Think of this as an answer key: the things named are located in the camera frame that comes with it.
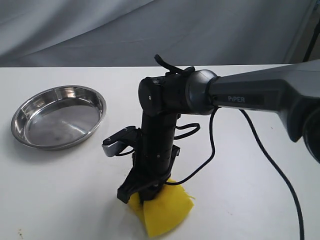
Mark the grey fabric backdrop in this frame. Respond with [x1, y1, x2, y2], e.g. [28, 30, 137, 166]
[0, 0, 315, 67]

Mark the yellow sponge block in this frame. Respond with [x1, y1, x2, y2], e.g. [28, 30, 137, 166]
[128, 184, 194, 238]

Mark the black camera cable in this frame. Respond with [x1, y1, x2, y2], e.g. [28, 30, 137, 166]
[109, 107, 306, 240]

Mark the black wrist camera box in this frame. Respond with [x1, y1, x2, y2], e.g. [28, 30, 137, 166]
[101, 126, 140, 158]

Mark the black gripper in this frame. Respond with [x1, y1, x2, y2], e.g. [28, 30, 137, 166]
[117, 113, 178, 203]

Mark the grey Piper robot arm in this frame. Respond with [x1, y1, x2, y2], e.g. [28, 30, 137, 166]
[117, 60, 320, 203]

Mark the black stand pole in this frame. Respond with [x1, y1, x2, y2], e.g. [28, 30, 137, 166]
[302, 21, 320, 63]

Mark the round stainless steel dish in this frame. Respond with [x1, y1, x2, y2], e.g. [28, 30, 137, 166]
[10, 85, 107, 151]

